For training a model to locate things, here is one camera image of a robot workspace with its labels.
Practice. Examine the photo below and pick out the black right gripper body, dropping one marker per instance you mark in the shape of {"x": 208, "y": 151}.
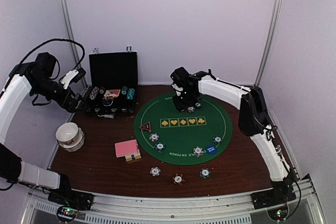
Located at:
{"x": 187, "y": 99}

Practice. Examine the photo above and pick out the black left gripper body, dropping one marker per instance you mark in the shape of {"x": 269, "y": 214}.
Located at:
{"x": 61, "y": 100}

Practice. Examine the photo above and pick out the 10 chips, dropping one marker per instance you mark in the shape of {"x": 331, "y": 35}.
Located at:
{"x": 154, "y": 137}
{"x": 190, "y": 109}
{"x": 198, "y": 151}

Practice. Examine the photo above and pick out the blue green 50 chip stack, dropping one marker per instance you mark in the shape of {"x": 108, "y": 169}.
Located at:
{"x": 205, "y": 173}

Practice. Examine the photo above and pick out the blue white 10 chip stack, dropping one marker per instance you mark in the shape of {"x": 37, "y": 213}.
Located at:
{"x": 155, "y": 171}

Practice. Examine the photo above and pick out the red black 100 chip stack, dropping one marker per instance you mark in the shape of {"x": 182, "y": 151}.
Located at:
{"x": 178, "y": 179}

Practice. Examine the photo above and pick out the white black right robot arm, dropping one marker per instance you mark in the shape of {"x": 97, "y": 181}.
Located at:
{"x": 254, "y": 120}

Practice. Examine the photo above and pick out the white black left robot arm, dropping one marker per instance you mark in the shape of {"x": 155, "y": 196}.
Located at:
{"x": 35, "y": 79}

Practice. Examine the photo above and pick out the white left wrist cover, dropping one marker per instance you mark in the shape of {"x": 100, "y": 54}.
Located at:
{"x": 68, "y": 78}

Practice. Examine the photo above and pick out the black white chips in case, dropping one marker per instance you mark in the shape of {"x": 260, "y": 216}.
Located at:
{"x": 97, "y": 93}

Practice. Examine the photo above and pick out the white ceramic bowl stack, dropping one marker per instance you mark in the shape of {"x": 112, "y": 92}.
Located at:
{"x": 70, "y": 137}

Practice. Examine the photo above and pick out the red playing card in case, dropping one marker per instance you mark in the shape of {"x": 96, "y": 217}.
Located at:
{"x": 112, "y": 93}

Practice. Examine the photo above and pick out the round green poker mat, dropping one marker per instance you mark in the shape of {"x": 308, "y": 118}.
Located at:
{"x": 182, "y": 131}

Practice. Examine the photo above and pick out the black poker chip case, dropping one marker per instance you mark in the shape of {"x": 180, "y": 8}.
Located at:
{"x": 113, "y": 70}

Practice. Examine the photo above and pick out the red black triangle marker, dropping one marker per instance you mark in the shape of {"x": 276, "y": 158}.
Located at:
{"x": 146, "y": 127}

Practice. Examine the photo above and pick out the teal chips in case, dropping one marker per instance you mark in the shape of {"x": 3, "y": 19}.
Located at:
{"x": 128, "y": 93}

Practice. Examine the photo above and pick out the pink playing card deck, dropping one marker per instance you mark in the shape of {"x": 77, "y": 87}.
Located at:
{"x": 126, "y": 148}

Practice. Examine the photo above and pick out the card deck holder box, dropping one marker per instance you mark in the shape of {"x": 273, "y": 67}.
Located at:
{"x": 133, "y": 157}

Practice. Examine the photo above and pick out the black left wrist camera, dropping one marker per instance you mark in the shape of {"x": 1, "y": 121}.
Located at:
{"x": 46, "y": 63}

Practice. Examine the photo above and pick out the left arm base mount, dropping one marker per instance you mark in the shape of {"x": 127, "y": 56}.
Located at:
{"x": 73, "y": 199}

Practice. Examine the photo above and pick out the left aluminium frame post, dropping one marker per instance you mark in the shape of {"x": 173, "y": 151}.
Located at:
{"x": 68, "y": 26}

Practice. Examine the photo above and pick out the aluminium frame post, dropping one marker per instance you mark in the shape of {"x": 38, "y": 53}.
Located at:
{"x": 276, "y": 10}
{"x": 68, "y": 26}

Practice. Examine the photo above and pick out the aluminium front rail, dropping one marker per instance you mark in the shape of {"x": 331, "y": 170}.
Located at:
{"x": 234, "y": 208}

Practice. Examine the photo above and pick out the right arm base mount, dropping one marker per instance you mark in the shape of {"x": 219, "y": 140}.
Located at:
{"x": 273, "y": 199}

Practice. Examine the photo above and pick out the right aluminium frame post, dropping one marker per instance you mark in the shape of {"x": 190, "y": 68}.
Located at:
{"x": 276, "y": 10}

